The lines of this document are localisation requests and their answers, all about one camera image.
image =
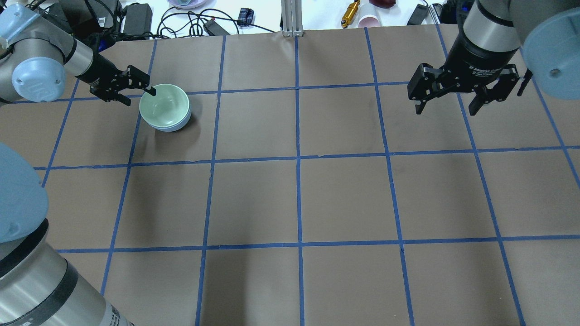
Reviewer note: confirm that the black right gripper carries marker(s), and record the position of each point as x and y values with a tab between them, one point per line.
476	56

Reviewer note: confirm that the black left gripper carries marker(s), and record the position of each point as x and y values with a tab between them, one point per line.
102	72

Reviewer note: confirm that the green bowl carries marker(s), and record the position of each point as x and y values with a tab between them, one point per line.
169	105

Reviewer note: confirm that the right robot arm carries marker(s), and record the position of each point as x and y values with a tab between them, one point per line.
547	32

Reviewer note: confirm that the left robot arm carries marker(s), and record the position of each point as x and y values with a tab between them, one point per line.
39	63

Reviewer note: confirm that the blue bowl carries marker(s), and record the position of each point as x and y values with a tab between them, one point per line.
172	128

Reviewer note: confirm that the black power adapter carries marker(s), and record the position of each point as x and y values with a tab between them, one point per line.
137	21

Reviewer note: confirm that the purple plate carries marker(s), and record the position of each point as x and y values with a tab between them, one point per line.
187	4

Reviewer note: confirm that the gold cylindrical tool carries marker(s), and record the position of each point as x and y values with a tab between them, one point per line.
349	14

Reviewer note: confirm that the aluminium frame post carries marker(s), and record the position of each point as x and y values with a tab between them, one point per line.
291	13

